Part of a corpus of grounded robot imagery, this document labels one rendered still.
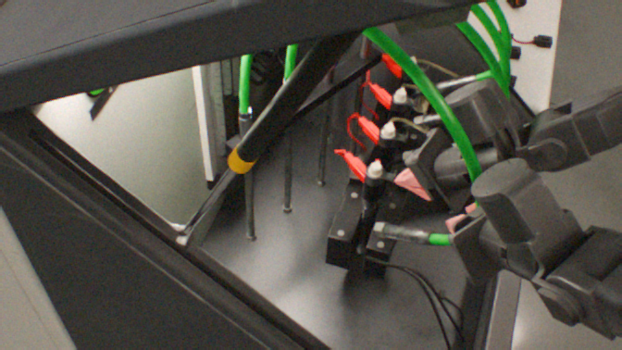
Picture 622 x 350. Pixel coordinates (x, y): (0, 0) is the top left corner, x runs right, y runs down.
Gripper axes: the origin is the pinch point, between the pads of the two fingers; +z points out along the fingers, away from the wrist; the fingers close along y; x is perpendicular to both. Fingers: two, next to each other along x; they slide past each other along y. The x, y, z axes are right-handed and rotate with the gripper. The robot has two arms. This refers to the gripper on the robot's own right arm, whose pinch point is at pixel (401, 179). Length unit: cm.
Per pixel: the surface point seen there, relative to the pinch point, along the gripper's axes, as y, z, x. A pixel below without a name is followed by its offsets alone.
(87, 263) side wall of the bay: 23.9, -0.5, 40.3
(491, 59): 9.0, -17.1, -9.8
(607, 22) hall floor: -84, 80, -218
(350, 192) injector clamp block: -2.1, 15.2, -2.1
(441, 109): 14.1, -24.1, 10.0
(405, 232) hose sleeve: -1.3, -7.0, 10.5
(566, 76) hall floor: -80, 82, -171
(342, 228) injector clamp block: -4.0, 13.1, 4.7
